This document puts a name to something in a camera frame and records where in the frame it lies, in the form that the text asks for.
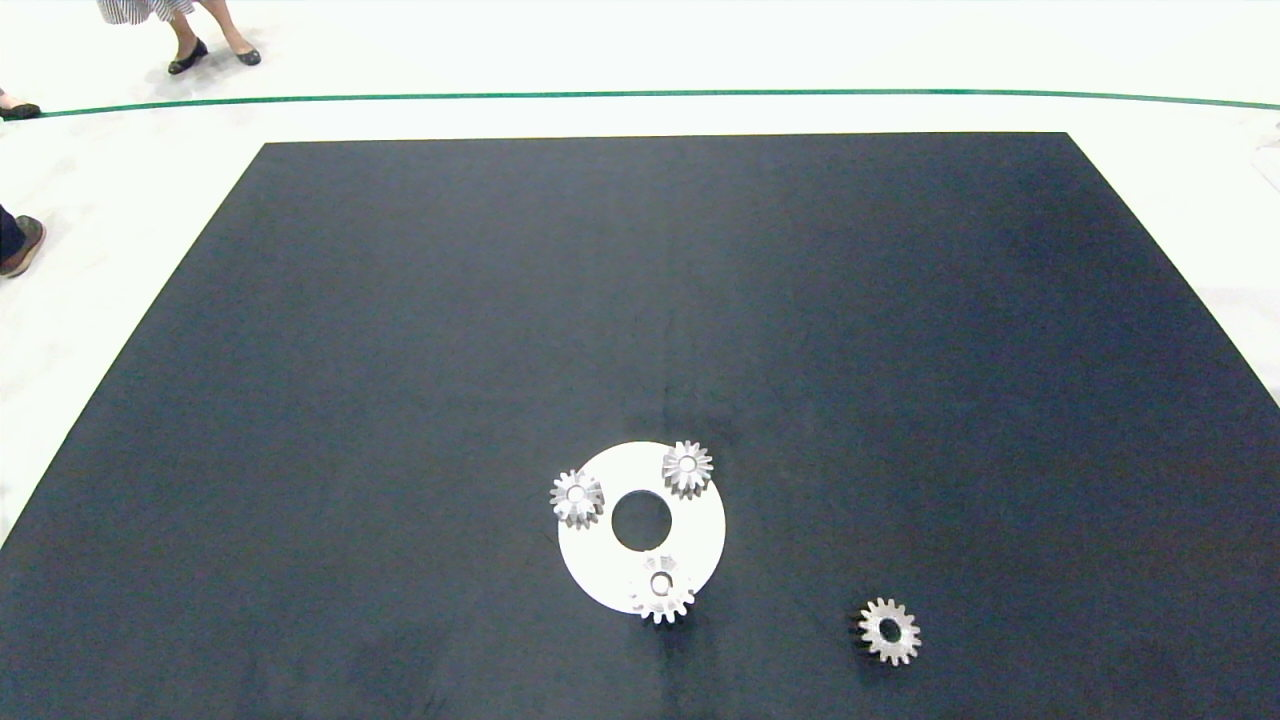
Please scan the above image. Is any small steel gear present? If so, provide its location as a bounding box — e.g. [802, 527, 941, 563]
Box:
[549, 470, 606, 528]
[857, 597, 923, 667]
[661, 440, 715, 498]

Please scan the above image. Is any large steel gear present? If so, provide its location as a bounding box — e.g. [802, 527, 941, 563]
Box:
[628, 552, 697, 626]

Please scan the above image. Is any round white plate with pins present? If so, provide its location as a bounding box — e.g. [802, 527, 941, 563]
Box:
[557, 441, 727, 616]

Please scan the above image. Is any dark mat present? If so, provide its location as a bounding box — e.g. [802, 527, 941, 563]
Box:
[0, 132, 1280, 720]

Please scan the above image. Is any green floor line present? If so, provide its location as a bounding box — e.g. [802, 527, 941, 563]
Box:
[38, 89, 1280, 119]

